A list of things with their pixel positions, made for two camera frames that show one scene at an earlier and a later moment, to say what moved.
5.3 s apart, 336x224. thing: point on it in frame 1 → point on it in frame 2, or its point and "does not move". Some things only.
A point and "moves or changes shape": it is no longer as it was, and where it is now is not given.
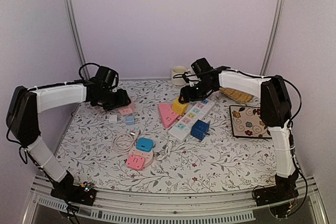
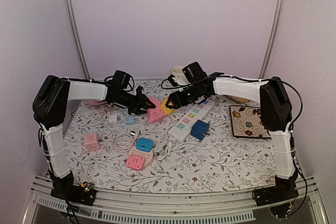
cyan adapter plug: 145,144 does not move
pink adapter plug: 135,162 does not move
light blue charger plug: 129,120 does not move
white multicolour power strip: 181,130 does not move
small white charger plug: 113,118 does not move
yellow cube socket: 179,107 → 167,110
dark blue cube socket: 199,129 does not move
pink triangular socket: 128,109 moves or changes shape
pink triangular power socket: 168,116 → 155,113
